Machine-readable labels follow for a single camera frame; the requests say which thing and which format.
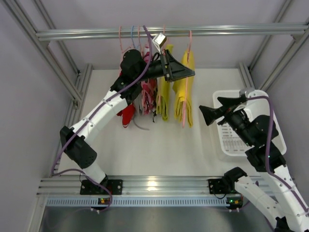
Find yellow trousers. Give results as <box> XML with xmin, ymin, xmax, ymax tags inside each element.
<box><xmin>172</xmin><ymin>49</ymin><xmax>195</xmax><ymax>128</ymax></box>

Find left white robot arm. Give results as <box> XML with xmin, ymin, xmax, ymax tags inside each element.
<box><xmin>60</xmin><ymin>49</ymin><xmax>195</xmax><ymax>187</ymax></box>

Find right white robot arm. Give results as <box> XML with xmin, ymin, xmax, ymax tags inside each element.
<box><xmin>199</xmin><ymin>97</ymin><xmax>309</xmax><ymax>232</ymax></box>

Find pink camouflage trousers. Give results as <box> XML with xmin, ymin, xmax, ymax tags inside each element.
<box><xmin>140</xmin><ymin>46</ymin><xmax>158</xmax><ymax>123</ymax></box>

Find lime green trousers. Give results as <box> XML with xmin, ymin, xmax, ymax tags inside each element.
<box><xmin>155</xmin><ymin>43</ymin><xmax>174</xmax><ymax>121</ymax></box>

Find pink hanger of camouflage trousers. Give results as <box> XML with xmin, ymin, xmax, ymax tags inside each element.
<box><xmin>138</xmin><ymin>26</ymin><xmax>143</xmax><ymax>53</ymax></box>

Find blue hanger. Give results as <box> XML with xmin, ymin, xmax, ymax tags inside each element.
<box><xmin>130</xmin><ymin>25</ymin><xmax>139</xmax><ymax>49</ymax></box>

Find grey trousers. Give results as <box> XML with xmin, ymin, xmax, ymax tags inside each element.
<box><xmin>133</xmin><ymin>95</ymin><xmax>150</xmax><ymax>131</ymax></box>

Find red trousers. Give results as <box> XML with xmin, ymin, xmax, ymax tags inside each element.
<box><xmin>117</xmin><ymin>51</ymin><xmax>137</xmax><ymax>129</ymax></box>

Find pink hanger of red trousers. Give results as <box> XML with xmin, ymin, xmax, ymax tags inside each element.
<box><xmin>118</xmin><ymin>26</ymin><xmax>127</xmax><ymax>72</ymax></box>

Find white plastic basket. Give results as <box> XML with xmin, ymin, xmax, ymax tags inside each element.
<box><xmin>212</xmin><ymin>90</ymin><xmax>287</xmax><ymax>159</ymax></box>

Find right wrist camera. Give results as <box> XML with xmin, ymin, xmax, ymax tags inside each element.
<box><xmin>239</xmin><ymin>87</ymin><xmax>255</xmax><ymax>109</ymax></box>

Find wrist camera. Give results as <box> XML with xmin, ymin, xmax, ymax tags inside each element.
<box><xmin>152</xmin><ymin>33</ymin><xmax>167</xmax><ymax>54</ymax></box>
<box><xmin>239</xmin><ymin>87</ymin><xmax>255</xmax><ymax>109</ymax></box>

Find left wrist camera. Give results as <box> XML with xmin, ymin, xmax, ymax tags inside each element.
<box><xmin>152</xmin><ymin>33</ymin><xmax>167</xmax><ymax>54</ymax></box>

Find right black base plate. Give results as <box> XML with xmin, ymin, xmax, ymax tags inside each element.
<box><xmin>208</xmin><ymin>178</ymin><xmax>236</xmax><ymax>195</ymax></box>

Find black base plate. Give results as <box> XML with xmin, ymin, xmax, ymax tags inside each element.
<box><xmin>80</xmin><ymin>179</ymin><xmax>123</xmax><ymax>195</ymax></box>
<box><xmin>208</xmin><ymin>178</ymin><xmax>236</xmax><ymax>195</ymax></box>

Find left aluminium frame post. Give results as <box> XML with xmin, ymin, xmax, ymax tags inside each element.
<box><xmin>0</xmin><ymin>0</ymin><xmax>84</xmax><ymax>178</ymax></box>

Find aluminium frame post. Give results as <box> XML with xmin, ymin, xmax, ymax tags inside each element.
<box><xmin>239</xmin><ymin>0</ymin><xmax>309</xmax><ymax>91</ymax></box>
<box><xmin>0</xmin><ymin>0</ymin><xmax>84</xmax><ymax>178</ymax></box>

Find right aluminium frame post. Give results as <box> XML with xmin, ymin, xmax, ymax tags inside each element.
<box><xmin>239</xmin><ymin>0</ymin><xmax>309</xmax><ymax>91</ymax></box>

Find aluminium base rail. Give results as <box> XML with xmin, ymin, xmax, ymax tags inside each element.
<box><xmin>36</xmin><ymin>175</ymin><xmax>300</xmax><ymax>198</ymax></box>

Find aluminium hanging rail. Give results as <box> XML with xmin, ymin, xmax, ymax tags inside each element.
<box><xmin>36</xmin><ymin>23</ymin><xmax>309</xmax><ymax>41</ymax></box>

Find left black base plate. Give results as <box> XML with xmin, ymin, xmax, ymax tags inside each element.
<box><xmin>80</xmin><ymin>179</ymin><xmax>123</xmax><ymax>195</ymax></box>

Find grey slotted cable duct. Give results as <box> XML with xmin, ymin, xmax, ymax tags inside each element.
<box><xmin>46</xmin><ymin>197</ymin><xmax>240</xmax><ymax>207</ymax></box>

